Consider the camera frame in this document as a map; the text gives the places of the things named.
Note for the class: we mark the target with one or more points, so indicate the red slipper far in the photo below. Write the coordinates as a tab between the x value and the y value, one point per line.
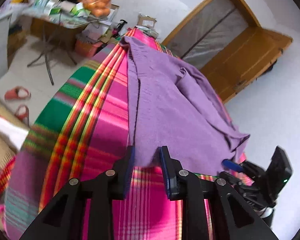
22	114

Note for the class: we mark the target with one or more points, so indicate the red slipper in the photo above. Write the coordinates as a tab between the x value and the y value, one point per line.
17	93
22	114

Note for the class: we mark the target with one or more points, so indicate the folding table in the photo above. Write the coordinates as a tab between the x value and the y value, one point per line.
56	30

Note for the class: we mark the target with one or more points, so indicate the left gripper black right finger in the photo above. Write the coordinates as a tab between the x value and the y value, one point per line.
211	209

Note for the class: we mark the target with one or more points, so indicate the purple knit sweater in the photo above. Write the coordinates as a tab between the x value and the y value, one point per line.
171	103

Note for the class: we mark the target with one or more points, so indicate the pink plaid bed sheet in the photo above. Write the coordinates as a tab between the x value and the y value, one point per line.
80	133

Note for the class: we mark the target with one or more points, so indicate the red plastic basket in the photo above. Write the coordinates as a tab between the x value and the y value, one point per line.
86	49

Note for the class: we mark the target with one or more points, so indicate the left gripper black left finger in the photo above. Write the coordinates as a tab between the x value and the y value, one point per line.
63	216

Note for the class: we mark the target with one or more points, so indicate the wooden door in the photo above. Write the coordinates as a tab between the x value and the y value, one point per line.
243	60

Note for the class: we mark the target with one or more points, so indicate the beige woven sack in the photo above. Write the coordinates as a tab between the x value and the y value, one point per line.
12	135

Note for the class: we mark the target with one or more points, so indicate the red slipper near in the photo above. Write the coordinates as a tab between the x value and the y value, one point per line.
17	93

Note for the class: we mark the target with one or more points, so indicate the bag of oranges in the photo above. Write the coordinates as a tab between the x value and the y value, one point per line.
98	8

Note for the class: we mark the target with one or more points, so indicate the grey door curtain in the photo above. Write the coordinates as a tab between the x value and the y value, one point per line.
207	33

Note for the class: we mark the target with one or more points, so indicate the cardboard box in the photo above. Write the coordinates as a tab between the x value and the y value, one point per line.
146	21

